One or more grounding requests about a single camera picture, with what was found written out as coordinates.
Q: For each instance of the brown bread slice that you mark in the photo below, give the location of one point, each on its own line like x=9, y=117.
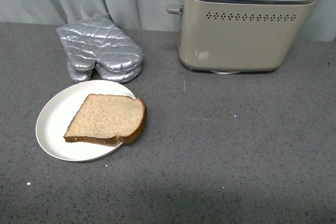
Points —
x=107, y=119

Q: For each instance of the white round plate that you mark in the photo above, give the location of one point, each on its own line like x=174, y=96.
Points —
x=57, y=114

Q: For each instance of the beige two-slot toaster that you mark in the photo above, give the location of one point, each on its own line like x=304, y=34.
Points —
x=238, y=35

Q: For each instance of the upper silver quilted oven mitt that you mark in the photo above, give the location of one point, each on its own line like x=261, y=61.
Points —
x=99, y=41

